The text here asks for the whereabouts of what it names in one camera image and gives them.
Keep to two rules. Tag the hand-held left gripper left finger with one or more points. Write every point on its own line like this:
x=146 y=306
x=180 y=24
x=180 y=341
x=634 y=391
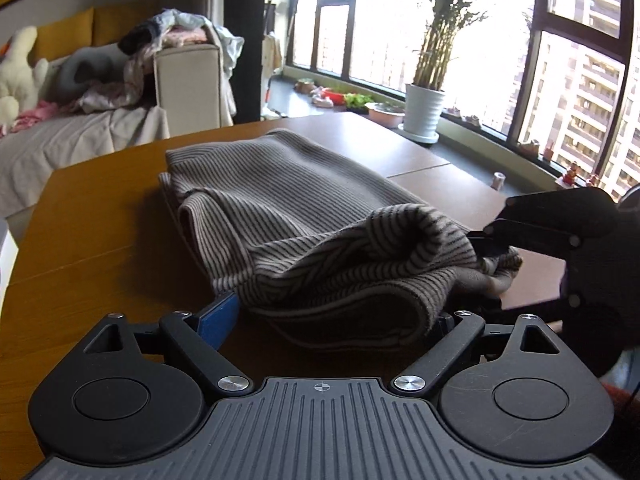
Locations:
x=220 y=322

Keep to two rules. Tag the dark window frame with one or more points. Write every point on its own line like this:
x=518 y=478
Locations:
x=532 y=60

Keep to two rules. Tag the pink cloth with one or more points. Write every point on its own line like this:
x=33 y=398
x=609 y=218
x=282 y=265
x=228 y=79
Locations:
x=35 y=115

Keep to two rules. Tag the white ribbed plant pot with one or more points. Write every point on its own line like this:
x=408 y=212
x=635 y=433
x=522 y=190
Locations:
x=424 y=110

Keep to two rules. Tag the white hanging cloth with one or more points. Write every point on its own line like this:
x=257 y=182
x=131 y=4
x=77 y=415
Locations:
x=272 y=55

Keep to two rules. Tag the small copper cup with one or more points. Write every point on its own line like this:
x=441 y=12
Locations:
x=498 y=181

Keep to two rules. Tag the white plush duck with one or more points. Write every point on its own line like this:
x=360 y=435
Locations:
x=17 y=75

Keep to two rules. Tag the pink bowl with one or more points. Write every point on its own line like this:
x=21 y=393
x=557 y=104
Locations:
x=384 y=116

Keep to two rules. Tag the small green plant tray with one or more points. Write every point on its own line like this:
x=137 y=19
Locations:
x=359 y=101

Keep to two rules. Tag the mustard sofa cushion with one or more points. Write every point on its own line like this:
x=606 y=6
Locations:
x=62 y=35
x=120 y=22

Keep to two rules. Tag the tall green houseplant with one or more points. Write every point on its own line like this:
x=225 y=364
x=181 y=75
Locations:
x=437 y=40

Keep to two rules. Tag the red sill figurine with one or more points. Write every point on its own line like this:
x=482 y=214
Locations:
x=571 y=175

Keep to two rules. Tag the small brown planter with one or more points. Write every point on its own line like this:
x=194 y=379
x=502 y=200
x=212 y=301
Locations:
x=304 y=85

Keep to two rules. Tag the pink figurine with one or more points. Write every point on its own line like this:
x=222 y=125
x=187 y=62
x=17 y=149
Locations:
x=321 y=99

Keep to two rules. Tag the grey neck pillow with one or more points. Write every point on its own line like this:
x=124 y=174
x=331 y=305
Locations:
x=70 y=77

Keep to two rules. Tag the pile of mixed clothes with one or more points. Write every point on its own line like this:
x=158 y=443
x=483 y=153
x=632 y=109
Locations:
x=175 y=30

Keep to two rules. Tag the grey covered sofa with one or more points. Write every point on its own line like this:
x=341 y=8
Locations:
x=75 y=145

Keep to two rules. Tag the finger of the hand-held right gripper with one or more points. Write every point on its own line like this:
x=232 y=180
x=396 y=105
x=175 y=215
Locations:
x=540 y=310
x=535 y=240

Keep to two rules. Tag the grey striped sweater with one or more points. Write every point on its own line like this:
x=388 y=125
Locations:
x=300 y=230

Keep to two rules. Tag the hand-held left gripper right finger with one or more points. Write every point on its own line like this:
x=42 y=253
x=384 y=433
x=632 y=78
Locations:
x=462 y=327

